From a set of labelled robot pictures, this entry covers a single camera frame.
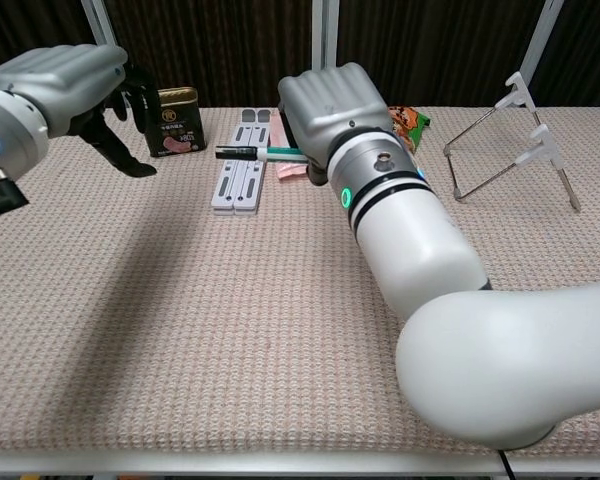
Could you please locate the white green marker pen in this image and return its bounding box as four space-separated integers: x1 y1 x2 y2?
256 145 310 164

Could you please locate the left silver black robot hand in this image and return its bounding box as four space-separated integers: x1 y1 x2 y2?
0 43 161 178

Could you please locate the green orange snack bag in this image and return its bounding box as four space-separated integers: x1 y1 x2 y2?
387 105 432 157

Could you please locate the thin black cable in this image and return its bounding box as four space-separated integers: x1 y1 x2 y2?
497 448 515 480

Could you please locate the white folding laptop stand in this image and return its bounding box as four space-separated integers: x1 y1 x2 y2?
210 108 273 217

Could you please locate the dark brown pleated curtain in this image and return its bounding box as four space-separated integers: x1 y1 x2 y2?
333 0 549 110
0 0 101 76
103 0 327 110
529 0 600 109

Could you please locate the white partition frame post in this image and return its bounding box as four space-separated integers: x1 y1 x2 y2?
81 0 119 51
311 0 339 71
518 0 567 109

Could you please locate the black marker cap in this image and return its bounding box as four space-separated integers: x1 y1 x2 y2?
214 144 260 162

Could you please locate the pink wet wipes pack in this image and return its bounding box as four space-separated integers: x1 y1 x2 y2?
271 110 311 181

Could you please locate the gold black luncheon meat tin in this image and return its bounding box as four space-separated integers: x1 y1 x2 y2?
144 86 204 159

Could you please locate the metal wire display stand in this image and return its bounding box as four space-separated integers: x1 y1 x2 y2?
443 71 583 214

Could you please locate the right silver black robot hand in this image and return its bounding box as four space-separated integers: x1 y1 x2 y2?
277 63 397 187

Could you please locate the beige woven tablecloth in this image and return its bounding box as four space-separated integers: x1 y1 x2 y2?
0 106 600 457

